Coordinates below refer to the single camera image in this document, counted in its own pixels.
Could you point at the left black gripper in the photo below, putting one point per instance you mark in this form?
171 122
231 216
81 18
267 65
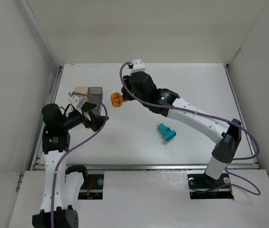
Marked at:
87 116

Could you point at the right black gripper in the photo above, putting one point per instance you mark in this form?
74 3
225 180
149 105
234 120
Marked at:
125 92

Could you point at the yellow round lego with sticker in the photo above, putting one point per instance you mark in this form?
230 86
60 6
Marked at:
117 99

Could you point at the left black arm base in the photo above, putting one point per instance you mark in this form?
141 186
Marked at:
92 187

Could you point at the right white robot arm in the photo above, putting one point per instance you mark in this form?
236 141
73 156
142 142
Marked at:
169 104

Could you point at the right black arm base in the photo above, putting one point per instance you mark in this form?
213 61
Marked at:
202 187

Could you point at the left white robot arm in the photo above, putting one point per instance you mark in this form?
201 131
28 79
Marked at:
62 183

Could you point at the grey transparent container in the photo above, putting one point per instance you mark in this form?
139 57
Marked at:
96 97

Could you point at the orange transparent container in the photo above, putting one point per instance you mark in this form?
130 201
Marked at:
82 90

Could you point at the teal lego piece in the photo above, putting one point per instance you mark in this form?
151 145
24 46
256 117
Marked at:
166 132

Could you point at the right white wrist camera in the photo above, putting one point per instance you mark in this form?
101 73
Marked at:
136 65

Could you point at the aluminium frame rail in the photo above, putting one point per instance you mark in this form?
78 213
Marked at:
130 139

